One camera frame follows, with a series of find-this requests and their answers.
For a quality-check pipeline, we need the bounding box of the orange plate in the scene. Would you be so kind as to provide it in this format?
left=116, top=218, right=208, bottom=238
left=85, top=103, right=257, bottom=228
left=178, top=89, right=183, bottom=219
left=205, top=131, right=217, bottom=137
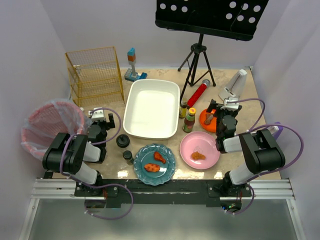
left=199, top=109, right=217, bottom=133

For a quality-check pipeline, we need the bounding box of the black lid shaker jar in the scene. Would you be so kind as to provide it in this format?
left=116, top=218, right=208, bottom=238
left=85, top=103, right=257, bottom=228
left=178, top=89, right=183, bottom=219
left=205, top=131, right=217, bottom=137
left=116, top=134, right=131, bottom=149

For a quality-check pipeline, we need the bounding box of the small yellow label bottle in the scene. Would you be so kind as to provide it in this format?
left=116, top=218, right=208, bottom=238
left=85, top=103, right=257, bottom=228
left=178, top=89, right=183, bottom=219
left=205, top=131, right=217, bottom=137
left=179, top=98, right=188, bottom=119

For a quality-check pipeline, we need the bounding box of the red label sauce bottle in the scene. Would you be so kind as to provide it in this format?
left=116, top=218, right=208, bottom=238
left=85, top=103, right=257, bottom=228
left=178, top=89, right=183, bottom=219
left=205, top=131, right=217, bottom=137
left=182, top=107, right=196, bottom=133

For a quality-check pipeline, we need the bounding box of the small black cap spice jar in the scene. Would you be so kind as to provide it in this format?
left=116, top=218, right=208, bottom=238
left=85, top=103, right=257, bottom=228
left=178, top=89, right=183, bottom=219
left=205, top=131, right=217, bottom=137
left=122, top=150, right=134, bottom=165

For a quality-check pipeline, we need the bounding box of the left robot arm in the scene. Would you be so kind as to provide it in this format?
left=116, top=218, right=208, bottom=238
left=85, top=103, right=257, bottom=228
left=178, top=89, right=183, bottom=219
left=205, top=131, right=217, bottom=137
left=42, top=110, right=115, bottom=186

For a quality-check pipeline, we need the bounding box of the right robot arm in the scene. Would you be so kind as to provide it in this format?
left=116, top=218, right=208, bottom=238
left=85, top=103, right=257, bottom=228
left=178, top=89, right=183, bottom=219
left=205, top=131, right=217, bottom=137
left=206, top=98, right=286, bottom=197

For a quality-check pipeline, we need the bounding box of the brown meat slice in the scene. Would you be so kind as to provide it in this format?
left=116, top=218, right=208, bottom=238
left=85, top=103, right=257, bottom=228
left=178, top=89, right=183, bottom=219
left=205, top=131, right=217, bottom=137
left=203, top=113, right=214, bottom=125

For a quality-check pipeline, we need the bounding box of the red glitter microphone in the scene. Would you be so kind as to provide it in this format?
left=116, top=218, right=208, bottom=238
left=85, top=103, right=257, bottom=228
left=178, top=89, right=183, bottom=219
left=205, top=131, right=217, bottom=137
left=187, top=79, right=211, bottom=109

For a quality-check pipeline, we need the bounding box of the white metronome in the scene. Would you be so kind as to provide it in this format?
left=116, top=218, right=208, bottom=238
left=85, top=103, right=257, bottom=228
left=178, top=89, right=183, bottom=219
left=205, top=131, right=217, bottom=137
left=218, top=69, right=248, bottom=100

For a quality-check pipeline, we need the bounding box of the pink plate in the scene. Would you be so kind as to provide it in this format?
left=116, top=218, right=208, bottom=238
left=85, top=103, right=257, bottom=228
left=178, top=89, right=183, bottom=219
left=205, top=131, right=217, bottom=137
left=179, top=131, right=220, bottom=170

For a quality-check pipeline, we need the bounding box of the orange fried nugget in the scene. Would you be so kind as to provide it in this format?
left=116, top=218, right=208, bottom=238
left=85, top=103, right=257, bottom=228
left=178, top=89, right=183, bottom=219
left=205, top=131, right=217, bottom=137
left=191, top=151, right=206, bottom=161

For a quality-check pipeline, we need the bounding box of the white rectangular baking dish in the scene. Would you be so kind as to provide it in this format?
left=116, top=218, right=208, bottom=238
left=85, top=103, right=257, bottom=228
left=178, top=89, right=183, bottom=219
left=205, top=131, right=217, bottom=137
left=122, top=79, right=180, bottom=140

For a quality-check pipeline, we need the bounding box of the pink trash basket with bag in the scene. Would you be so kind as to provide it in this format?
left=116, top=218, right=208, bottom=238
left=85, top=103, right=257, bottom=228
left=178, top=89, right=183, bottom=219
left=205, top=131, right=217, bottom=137
left=21, top=98, right=93, bottom=161

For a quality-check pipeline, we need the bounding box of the toy brick tower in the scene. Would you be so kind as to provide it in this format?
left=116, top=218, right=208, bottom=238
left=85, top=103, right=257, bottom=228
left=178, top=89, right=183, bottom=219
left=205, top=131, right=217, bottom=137
left=124, top=47, right=148, bottom=82

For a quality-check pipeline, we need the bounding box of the toy chicken drumstick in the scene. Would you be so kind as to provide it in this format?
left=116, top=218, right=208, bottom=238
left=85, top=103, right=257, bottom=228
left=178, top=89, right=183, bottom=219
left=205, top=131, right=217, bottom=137
left=153, top=151, right=167, bottom=164

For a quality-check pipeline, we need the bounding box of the teal scalloped plate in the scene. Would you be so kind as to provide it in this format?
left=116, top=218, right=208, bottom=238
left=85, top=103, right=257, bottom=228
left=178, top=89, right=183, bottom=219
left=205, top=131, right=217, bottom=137
left=133, top=143, right=176, bottom=186

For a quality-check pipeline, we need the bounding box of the toy grilled meat piece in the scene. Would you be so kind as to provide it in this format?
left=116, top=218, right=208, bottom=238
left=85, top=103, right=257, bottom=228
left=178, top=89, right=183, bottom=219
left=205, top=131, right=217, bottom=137
left=144, top=163, right=161, bottom=173

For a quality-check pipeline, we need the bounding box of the black music stand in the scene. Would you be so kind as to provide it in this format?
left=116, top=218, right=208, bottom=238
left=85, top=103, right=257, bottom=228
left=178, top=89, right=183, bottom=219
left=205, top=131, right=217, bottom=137
left=155, top=0, right=268, bottom=87

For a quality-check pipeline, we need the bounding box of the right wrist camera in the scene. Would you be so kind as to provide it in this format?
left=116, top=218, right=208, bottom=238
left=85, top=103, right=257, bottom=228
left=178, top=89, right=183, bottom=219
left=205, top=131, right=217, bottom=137
left=222, top=97, right=239, bottom=111

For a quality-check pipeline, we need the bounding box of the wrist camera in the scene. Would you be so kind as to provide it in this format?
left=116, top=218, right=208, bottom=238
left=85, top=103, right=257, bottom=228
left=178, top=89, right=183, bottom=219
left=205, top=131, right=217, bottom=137
left=89, top=107, right=106, bottom=122
left=222, top=97, right=239, bottom=111

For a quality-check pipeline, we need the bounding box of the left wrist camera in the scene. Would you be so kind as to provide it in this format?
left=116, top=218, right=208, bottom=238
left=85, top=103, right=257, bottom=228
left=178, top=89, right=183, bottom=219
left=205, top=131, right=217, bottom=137
left=89, top=107, right=106, bottom=122

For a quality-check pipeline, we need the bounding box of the gold wire basket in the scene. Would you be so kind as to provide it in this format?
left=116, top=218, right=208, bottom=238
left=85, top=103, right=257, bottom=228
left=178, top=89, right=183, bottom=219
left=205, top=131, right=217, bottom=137
left=65, top=46, right=125, bottom=108

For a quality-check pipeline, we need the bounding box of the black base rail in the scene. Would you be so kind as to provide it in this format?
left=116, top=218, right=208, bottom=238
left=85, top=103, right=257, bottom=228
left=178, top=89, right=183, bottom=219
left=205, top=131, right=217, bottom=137
left=74, top=179, right=252, bottom=208

